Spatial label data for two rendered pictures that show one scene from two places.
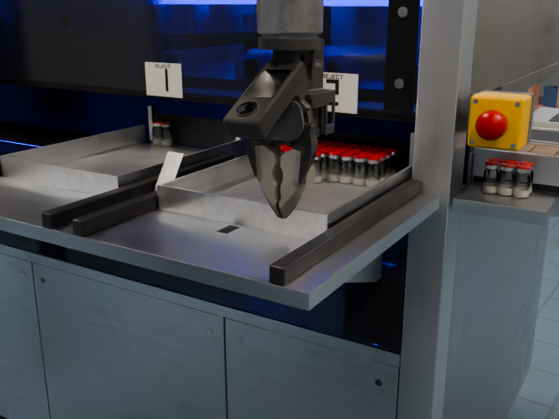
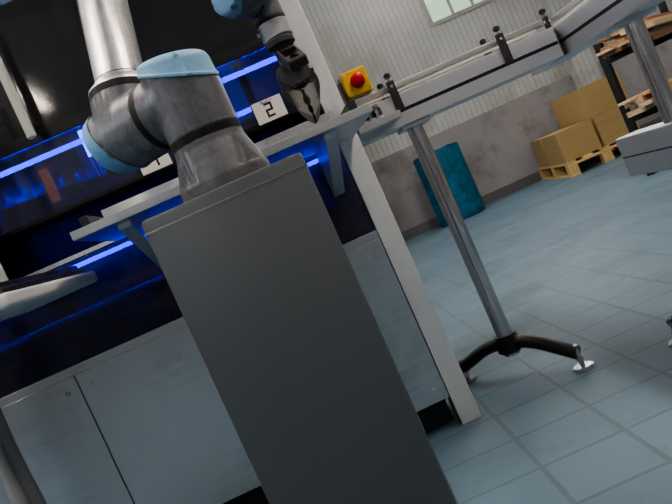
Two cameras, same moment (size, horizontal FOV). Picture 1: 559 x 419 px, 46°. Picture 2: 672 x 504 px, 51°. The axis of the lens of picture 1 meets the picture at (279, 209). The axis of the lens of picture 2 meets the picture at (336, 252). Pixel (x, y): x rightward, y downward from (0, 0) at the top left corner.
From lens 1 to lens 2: 1.25 m
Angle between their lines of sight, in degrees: 37
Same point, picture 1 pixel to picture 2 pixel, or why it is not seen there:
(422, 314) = (375, 197)
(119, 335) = (184, 372)
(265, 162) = (298, 97)
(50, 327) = (113, 422)
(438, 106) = (327, 88)
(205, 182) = not seen: hidden behind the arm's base
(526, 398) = not seen: hidden behind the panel
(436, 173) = not seen: hidden behind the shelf
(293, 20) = (284, 25)
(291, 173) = (313, 94)
